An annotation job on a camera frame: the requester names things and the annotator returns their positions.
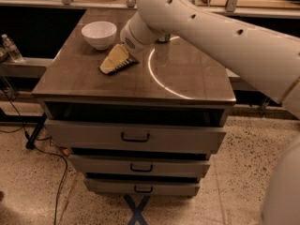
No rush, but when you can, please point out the clear plastic water bottle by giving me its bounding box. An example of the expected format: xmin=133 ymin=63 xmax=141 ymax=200
xmin=2 ymin=34 xmax=23 ymax=63

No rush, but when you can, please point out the middle grey drawer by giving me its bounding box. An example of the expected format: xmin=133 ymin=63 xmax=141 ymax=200
xmin=69 ymin=155 xmax=210 ymax=178

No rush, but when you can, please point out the black table leg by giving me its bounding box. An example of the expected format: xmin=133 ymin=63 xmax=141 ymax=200
xmin=25 ymin=113 xmax=47 ymax=149

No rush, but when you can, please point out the green soda can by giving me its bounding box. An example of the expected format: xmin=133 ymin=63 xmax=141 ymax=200
xmin=157 ymin=34 xmax=171 ymax=43

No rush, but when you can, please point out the top grey drawer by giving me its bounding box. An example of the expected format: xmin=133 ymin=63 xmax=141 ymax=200
xmin=45 ymin=120 xmax=226 ymax=154

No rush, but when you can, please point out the white ceramic bowl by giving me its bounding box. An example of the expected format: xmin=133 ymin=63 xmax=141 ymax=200
xmin=82 ymin=22 xmax=117 ymax=51

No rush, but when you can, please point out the bottom grey drawer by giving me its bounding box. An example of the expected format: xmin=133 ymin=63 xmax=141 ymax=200
xmin=83 ymin=178 xmax=200 ymax=197

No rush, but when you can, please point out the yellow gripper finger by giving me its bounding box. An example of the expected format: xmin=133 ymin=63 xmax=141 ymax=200
xmin=99 ymin=44 xmax=129 ymax=73
xmin=109 ymin=56 xmax=139 ymax=75

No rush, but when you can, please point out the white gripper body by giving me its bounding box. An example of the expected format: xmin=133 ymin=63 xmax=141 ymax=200
xmin=120 ymin=12 xmax=163 ymax=53

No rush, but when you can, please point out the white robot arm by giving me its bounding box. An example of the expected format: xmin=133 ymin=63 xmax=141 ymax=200
xmin=100 ymin=0 xmax=300 ymax=225

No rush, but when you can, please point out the grey drawer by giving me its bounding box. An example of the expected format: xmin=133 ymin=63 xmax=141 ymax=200
xmin=69 ymin=155 xmax=210 ymax=178
xmin=45 ymin=120 xmax=226 ymax=154
xmin=83 ymin=178 xmax=200 ymax=197

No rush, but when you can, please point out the grey drawer cabinet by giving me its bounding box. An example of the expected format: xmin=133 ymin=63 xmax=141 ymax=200
xmin=31 ymin=8 xmax=237 ymax=199

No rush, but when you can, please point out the black floor cable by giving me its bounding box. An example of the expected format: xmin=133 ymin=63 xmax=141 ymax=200
xmin=0 ymin=87 xmax=69 ymax=225

